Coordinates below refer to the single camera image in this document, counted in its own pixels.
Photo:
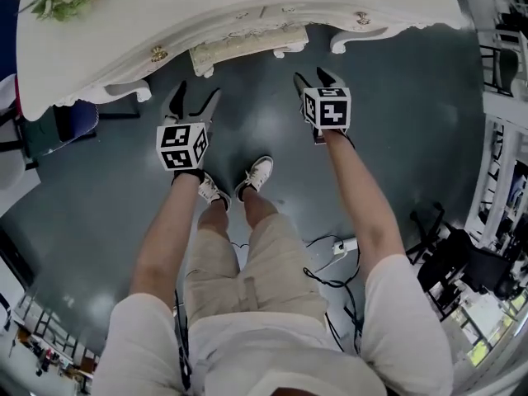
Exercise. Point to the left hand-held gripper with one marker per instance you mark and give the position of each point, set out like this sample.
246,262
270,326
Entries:
181,147

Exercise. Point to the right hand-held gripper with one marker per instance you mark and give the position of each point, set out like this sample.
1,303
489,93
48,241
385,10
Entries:
328,109

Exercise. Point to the cream upholstered stool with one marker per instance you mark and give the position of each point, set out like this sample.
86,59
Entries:
247,41

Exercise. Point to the white dressing table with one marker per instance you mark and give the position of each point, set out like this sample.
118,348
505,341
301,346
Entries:
165,6

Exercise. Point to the person's right forearm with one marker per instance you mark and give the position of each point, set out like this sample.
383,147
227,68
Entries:
363,213

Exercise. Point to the person's left forearm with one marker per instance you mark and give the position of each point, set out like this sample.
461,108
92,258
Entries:
165,237

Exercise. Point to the brass drawer knob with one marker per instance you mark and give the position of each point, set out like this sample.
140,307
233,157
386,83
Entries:
362,18
156,53

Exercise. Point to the person's left white sneaker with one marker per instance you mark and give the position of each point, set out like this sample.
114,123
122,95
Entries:
210,190

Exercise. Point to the person's white sneaker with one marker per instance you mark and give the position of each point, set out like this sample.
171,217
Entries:
210,190
257,173

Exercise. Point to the person's right white sneaker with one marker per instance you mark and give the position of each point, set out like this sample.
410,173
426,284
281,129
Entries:
257,173

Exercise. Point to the blue padded chair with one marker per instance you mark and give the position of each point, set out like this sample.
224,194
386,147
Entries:
78,114

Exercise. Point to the person's left leg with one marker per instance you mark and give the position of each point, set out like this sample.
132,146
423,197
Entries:
214,219

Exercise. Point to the person's leg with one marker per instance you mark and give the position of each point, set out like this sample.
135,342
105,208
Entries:
214,219
257,206

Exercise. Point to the person's right leg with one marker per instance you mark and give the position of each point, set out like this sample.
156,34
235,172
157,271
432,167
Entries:
257,206

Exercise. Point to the white power strip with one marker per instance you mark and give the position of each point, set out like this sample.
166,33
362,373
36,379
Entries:
345,246

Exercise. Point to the white shelving unit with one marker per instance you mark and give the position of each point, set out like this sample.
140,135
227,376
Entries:
499,171

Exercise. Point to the black mesh office chair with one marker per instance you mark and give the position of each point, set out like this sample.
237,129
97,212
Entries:
458,262

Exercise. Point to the person's white shirt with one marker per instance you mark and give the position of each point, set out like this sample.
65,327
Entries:
268,353

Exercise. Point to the black frame chair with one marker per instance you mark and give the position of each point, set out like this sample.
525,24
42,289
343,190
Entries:
501,64

